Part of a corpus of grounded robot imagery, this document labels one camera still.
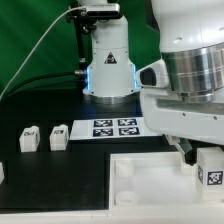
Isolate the white block at left edge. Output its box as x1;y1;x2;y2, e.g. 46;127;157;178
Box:
0;162;4;185

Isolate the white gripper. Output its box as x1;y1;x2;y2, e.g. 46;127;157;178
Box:
140;87;224;165

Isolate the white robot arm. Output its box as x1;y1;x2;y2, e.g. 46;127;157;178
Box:
83;0;224;145

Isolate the white marker sheet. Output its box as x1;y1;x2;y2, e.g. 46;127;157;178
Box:
70;117;157;140

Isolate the white square tabletop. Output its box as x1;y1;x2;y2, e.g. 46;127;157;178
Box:
109;152;224;208

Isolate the black cable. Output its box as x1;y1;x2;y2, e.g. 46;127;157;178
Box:
5;71;88;98

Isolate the black camera on stand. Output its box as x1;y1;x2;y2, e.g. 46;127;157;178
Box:
66;3;122;22

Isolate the white cable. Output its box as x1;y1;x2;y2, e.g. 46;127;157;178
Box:
0;5;88;101

